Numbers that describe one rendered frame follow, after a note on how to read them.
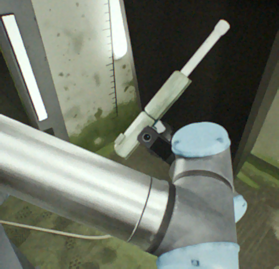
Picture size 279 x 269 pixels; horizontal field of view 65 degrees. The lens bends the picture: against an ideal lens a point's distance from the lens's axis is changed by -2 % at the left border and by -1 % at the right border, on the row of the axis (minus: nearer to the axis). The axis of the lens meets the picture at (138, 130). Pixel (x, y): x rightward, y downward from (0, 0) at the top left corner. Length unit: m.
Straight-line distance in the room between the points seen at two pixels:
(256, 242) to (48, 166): 1.62
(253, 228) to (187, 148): 1.51
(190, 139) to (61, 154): 0.19
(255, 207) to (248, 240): 0.28
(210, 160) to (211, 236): 0.11
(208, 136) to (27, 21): 1.19
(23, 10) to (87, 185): 1.20
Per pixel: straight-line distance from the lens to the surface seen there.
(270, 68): 0.77
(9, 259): 1.05
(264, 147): 2.10
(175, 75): 0.65
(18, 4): 1.37
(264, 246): 1.79
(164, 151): 0.56
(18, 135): 0.29
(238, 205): 0.45
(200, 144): 0.34
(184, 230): 0.27
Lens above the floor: 1.52
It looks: 40 degrees down
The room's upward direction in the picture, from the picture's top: straight up
